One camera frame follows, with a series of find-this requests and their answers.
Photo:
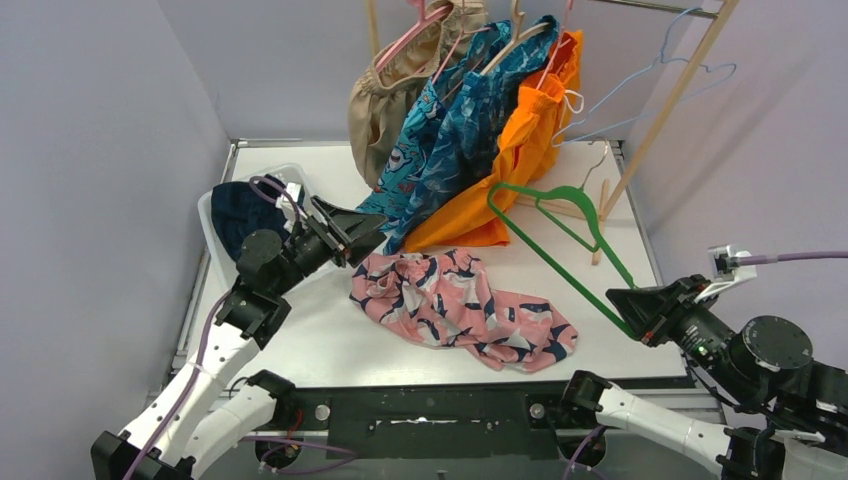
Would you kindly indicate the thin pink hanger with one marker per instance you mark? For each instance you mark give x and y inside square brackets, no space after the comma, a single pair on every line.
[465,20]

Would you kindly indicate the green plastic hanger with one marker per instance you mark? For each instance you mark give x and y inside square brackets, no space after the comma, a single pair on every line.
[571,222]

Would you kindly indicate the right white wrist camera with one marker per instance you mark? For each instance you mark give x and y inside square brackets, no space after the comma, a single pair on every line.
[728,271]

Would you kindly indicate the dark blue whale shorts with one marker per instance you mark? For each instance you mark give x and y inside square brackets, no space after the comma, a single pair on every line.
[477,108]

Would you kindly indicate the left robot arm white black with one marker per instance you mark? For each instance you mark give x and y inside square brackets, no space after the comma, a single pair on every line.
[182,432]

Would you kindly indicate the pink plastic hanger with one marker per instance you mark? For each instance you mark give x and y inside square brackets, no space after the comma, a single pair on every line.
[425,18]

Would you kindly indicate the pink shark print shorts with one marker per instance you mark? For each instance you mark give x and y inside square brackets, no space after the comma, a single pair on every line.
[446,301]

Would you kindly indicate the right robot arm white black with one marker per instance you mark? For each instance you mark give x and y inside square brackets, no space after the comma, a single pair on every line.
[767,368]

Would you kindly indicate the orange shorts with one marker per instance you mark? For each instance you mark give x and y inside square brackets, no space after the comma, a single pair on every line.
[546,101]

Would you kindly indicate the beige shorts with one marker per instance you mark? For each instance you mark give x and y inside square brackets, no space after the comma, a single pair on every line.
[380,101]

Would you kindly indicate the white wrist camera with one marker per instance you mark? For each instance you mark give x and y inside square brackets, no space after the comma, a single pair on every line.
[291,201]
[728,271]

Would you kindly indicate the wooden hanger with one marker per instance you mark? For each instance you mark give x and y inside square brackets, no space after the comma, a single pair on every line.
[518,36]

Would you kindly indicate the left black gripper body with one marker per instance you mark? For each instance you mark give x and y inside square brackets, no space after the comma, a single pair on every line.
[330,235]

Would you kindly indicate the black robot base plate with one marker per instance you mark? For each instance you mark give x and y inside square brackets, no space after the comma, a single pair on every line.
[438,421]

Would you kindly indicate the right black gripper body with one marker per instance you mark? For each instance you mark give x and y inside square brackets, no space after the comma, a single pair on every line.
[691,324]

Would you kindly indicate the light blue shark shorts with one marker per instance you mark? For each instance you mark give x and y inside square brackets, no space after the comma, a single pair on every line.
[399,178]

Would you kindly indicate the navy blue shorts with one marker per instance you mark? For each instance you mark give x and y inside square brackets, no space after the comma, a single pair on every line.
[238,209]

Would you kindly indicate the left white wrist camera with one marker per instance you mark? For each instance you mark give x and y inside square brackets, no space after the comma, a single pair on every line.
[291,201]

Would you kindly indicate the white perforated plastic basket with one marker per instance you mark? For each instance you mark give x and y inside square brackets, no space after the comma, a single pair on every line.
[222,265]

